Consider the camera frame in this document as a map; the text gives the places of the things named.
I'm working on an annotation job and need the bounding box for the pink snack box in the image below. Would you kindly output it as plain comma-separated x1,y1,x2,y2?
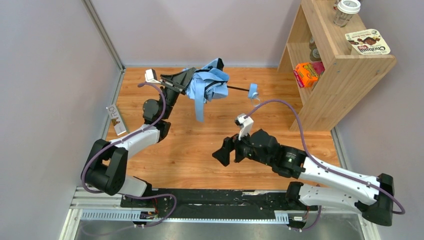
311,61,325,76

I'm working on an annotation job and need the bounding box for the orange snack box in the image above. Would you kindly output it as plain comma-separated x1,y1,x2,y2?
293,63,320,88

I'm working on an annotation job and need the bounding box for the aluminium frame post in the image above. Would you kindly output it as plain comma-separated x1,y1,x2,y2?
81,0,126,72

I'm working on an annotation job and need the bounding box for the glass jar white lid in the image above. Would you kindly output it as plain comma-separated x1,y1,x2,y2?
333,0,361,28

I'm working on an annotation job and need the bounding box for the Chobani yogurt cup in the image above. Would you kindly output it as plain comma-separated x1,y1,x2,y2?
345,29,391,55

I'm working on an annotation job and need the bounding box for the wooden shelf unit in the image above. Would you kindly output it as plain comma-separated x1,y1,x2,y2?
277,0,397,132

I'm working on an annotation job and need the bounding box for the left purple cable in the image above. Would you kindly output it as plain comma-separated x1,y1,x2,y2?
80,82,178,229

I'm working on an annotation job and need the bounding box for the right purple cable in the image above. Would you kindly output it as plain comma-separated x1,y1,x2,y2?
245,98,406,232

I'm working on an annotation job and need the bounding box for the small bottle on shelf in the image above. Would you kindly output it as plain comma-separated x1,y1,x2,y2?
308,37,321,62

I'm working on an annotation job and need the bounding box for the small RO labelled box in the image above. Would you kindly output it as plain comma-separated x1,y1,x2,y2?
106,104,129,136

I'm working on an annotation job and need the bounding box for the purple cable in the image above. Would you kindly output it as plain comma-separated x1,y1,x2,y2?
80,82,178,229
245,98,406,232

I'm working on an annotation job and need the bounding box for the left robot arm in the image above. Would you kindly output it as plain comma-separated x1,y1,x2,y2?
81,67,196,199

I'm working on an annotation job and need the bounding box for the light blue folding umbrella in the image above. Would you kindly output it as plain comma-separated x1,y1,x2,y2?
185,58,259,122

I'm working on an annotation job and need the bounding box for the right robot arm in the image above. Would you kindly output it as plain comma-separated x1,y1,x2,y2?
212,129,394,227

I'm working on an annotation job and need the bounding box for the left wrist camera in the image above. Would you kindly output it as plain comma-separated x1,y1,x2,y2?
144,68,162,84

